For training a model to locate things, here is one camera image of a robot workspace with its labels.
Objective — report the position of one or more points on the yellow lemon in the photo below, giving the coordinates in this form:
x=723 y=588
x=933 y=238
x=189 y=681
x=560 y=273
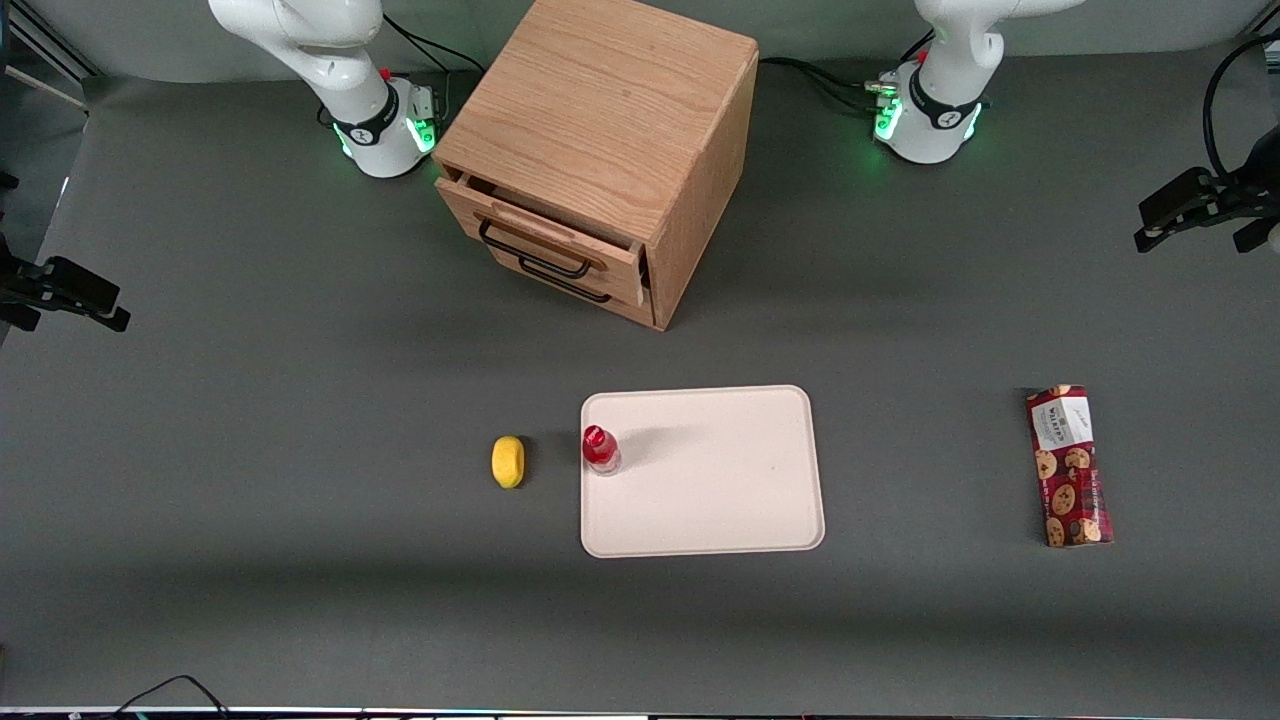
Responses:
x=508 y=462

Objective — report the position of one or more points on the red cookie box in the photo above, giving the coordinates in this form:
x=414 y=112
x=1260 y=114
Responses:
x=1070 y=470

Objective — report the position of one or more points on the narrow oak drawer front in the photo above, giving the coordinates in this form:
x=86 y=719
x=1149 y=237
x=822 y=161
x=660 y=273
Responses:
x=600 y=300

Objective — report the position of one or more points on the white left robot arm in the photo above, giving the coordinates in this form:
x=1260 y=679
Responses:
x=940 y=100

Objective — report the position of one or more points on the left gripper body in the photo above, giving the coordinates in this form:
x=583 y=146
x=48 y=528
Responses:
x=1232 y=193

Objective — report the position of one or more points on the aluminium frame rail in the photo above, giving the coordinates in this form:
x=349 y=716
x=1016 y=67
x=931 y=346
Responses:
x=40 y=45

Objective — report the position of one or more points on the wide oak drawer front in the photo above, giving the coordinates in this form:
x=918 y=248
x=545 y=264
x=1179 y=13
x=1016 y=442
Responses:
x=540 y=225

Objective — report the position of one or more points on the small red-capped bottle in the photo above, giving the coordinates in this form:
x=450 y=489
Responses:
x=600 y=448

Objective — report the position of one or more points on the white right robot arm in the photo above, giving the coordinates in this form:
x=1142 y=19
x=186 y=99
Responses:
x=330 y=60

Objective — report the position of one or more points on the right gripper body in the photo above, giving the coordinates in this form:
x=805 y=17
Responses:
x=22 y=283

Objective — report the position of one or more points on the beige plastic tray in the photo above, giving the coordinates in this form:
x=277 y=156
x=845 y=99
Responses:
x=700 y=470

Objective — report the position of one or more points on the oak wooden drawer cabinet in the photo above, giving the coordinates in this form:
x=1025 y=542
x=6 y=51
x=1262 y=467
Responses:
x=610 y=100

